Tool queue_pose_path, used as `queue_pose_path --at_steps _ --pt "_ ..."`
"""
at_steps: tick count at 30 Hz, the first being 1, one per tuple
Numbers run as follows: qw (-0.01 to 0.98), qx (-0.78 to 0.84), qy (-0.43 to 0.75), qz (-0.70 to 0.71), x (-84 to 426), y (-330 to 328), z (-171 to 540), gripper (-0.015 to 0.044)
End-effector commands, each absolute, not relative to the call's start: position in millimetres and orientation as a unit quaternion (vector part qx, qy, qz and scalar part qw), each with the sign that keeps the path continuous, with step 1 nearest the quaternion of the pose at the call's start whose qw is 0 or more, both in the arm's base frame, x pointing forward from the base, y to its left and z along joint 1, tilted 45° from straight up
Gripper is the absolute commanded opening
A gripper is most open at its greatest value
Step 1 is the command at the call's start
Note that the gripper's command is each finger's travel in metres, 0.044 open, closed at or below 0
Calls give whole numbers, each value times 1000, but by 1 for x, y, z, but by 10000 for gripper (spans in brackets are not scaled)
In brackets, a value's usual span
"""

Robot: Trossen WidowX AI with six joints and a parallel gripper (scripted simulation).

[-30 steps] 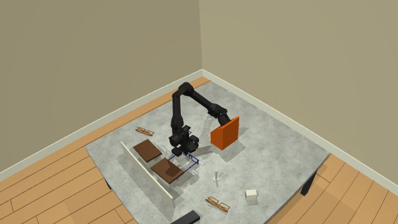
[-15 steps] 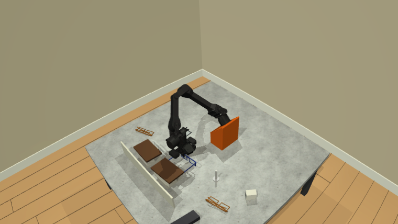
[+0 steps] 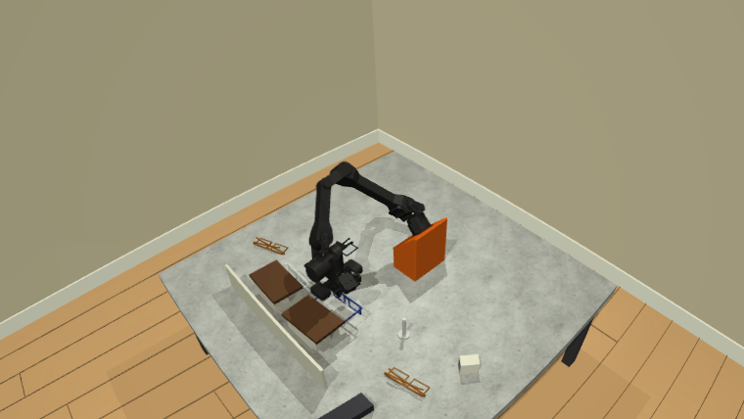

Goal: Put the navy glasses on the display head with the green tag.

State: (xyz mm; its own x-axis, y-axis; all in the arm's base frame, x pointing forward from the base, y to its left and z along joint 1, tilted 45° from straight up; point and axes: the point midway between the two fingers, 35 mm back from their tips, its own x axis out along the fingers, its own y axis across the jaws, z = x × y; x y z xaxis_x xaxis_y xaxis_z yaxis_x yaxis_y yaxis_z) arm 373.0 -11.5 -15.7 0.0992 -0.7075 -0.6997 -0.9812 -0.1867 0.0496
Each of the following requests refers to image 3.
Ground black glasses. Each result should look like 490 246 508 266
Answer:
343 238 358 256

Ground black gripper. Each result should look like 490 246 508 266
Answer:
310 259 362 302

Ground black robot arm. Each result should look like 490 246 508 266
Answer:
304 161 433 294

